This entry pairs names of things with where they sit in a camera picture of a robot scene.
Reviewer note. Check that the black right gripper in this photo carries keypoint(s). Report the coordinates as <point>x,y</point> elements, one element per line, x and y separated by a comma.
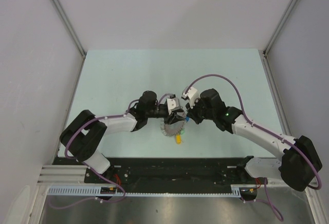
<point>191,112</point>

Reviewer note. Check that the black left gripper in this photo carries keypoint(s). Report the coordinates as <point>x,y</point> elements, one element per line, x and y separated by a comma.
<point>174,117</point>

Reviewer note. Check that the steel disc with key rings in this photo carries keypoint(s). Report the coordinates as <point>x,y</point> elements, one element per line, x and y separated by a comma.
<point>170,130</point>

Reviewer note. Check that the yellow tag key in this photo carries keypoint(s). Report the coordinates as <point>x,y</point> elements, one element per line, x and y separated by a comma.
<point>178,139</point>

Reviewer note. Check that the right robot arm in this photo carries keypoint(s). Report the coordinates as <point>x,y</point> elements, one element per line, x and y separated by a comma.
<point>296,160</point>

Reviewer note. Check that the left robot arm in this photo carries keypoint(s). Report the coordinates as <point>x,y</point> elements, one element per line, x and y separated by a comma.
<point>83,135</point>

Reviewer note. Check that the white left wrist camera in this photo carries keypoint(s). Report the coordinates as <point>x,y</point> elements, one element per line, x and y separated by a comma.
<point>173,104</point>

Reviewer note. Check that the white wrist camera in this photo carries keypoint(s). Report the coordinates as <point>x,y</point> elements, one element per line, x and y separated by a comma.
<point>190,94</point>
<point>173,104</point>

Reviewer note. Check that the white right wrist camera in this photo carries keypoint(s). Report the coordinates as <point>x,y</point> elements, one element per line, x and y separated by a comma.
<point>190,94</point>

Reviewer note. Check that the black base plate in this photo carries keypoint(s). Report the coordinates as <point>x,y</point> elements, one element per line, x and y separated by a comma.
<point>180,175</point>

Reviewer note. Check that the aluminium rail right side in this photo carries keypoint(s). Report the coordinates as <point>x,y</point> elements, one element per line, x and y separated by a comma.
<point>275,94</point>

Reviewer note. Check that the right aluminium frame post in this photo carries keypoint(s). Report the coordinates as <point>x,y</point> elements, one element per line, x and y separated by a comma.
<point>284,18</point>

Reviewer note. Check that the aluminium frame post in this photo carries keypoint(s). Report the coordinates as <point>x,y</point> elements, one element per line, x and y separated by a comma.
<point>284,18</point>
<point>68,26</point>

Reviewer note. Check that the left aluminium frame post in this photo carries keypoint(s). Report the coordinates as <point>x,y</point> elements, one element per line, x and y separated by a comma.
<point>68,26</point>

